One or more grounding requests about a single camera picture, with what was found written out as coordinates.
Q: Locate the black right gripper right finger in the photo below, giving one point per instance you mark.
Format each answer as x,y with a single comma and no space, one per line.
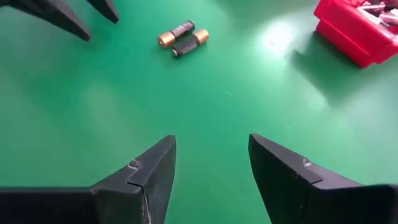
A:
289,193

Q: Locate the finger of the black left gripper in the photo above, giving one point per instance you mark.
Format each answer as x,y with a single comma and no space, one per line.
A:
105,9
53,12

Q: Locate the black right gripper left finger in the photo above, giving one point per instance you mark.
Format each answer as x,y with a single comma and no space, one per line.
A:
140,193

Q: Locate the copper black battery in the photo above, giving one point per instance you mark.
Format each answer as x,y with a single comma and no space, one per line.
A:
190,43
176,33

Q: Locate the red plastic bin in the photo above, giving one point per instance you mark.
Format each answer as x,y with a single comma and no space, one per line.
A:
342,34

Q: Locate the green table mat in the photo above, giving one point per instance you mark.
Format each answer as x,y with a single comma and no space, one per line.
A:
199,99

